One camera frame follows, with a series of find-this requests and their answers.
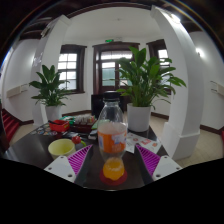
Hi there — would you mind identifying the black chair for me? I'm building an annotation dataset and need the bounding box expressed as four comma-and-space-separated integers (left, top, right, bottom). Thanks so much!
90, 93, 131, 119

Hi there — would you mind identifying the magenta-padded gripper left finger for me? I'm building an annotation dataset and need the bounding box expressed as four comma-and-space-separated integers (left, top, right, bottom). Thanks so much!
43, 144, 96, 188

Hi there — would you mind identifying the dark framed window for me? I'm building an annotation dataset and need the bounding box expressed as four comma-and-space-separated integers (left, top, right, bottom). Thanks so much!
145, 38, 173, 91
57, 44, 88, 94

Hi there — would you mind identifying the flat round red coaster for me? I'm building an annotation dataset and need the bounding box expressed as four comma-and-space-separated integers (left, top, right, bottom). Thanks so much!
99, 168, 128, 186

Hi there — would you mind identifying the large potted plant white pot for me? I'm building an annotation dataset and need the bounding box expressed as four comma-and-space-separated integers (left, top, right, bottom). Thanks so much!
116, 45, 188, 133

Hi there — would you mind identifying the pale yellow cup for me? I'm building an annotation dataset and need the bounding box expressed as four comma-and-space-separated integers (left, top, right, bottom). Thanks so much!
47, 138, 77, 161

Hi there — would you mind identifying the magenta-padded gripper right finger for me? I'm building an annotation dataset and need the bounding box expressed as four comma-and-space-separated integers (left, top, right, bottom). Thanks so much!
133, 144, 183, 188

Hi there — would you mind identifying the red carpeted staircase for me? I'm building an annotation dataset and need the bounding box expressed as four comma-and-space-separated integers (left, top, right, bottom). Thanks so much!
1, 108, 22, 143

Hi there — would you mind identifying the dark wooden double door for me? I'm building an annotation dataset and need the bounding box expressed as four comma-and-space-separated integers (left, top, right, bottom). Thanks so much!
92, 41, 141, 96

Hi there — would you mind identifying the small potted plant white pot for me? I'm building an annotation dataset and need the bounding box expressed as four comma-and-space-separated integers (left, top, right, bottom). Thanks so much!
28, 64, 73, 122

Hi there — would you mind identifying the printed white leaflet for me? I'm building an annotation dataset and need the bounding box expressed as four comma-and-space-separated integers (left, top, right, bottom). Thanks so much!
124, 131, 162, 155

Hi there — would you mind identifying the colourful round stickers sheet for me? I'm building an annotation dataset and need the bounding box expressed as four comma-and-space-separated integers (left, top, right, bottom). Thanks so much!
29, 123, 59, 137

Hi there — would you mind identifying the white wall radiator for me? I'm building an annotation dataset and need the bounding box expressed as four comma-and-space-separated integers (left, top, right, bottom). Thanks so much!
5, 83, 30, 99
209, 79, 224, 98

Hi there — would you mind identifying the red and green toy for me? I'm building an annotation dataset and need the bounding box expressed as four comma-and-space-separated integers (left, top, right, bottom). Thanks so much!
71, 134, 87, 148

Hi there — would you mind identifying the orange drink bottle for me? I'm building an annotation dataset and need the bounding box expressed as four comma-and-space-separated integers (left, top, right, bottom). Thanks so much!
96, 90, 129, 182

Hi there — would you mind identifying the brown basket of snacks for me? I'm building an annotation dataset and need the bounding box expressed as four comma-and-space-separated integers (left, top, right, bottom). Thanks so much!
71, 114, 98, 134

